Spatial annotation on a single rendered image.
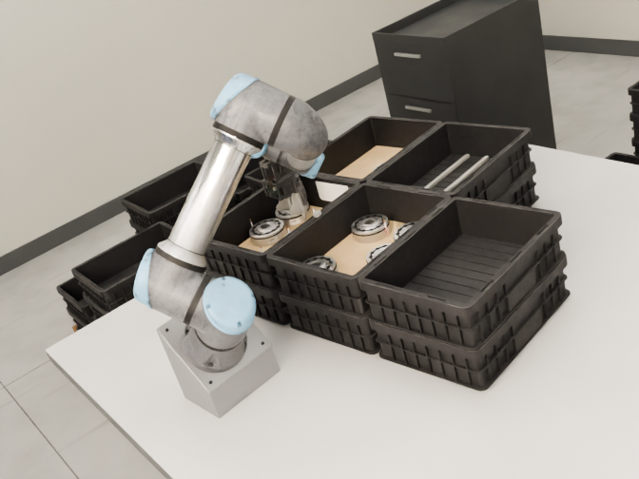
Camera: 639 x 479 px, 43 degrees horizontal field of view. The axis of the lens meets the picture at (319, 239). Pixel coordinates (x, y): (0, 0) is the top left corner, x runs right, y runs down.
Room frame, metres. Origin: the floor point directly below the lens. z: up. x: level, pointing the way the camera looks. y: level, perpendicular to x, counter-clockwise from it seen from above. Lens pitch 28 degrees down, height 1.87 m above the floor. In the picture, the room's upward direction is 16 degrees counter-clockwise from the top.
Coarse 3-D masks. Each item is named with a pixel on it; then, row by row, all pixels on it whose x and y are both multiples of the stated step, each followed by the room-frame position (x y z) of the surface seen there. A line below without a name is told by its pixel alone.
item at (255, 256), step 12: (324, 180) 2.12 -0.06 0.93; (336, 180) 2.09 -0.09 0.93; (348, 180) 2.07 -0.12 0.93; (348, 192) 1.99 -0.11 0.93; (240, 204) 2.11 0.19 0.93; (312, 216) 1.91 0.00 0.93; (216, 240) 1.93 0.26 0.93; (228, 252) 1.88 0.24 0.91; (240, 252) 1.84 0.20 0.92; (252, 252) 1.81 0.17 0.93; (264, 252) 1.79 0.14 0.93
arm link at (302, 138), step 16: (288, 112) 1.60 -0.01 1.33; (304, 112) 1.61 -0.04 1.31; (288, 128) 1.59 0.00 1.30; (304, 128) 1.59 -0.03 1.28; (320, 128) 1.63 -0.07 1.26; (288, 144) 1.59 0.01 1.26; (304, 144) 1.60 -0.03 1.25; (320, 144) 1.63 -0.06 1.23; (288, 160) 1.90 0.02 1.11; (304, 160) 1.67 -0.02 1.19; (320, 160) 1.94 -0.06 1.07
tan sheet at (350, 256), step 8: (392, 224) 1.93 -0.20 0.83; (400, 224) 1.92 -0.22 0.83; (392, 232) 1.89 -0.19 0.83; (344, 240) 1.92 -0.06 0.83; (352, 240) 1.91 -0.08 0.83; (384, 240) 1.86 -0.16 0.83; (392, 240) 1.85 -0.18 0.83; (336, 248) 1.89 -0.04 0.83; (344, 248) 1.88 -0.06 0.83; (352, 248) 1.87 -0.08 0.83; (360, 248) 1.85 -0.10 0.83; (368, 248) 1.84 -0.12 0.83; (328, 256) 1.86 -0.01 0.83; (336, 256) 1.85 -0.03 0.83; (344, 256) 1.84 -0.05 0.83; (352, 256) 1.83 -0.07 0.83; (360, 256) 1.81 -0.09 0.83; (344, 264) 1.80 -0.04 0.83; (352, 264) 1.78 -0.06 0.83; (360, 264) 1.77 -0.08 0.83; (344, 272) 1.76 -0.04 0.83; (352, 272) 1.75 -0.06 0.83
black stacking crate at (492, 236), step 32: (448, 224) 1.75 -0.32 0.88; (480, 224) 1.74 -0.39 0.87; (512, 224) 1.67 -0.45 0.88; (544, 224) 1.60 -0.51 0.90; (416, 256) 1.66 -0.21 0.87; (448, 256) 1.69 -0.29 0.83; (480, 256) 1.66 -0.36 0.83; (512, 256) 1.62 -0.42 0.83; (544, 256) 1.51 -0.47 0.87; (416, 288) 1.60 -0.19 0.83; (448, 288) 1.56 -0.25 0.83; (480, 288) 1.52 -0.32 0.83; (512, 288) 1.43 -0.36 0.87; (384, 320) 1.51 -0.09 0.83; (416, 320) 1.44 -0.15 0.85; (448, 320) 1.37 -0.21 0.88; (480, 320) 1.34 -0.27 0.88
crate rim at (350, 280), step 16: (352, 192) 1.99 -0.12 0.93; (400, 192) 1.91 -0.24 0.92; (416, 192) 1.88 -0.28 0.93; (432, 192) 1.85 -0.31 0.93; (416, 224) 1.71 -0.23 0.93; (288, 240) 1.82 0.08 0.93; (272, 256) 1.76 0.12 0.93; (304, 272) 1.67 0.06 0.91; (320, 272) 1.62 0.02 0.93; (336, 272) 1.60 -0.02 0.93
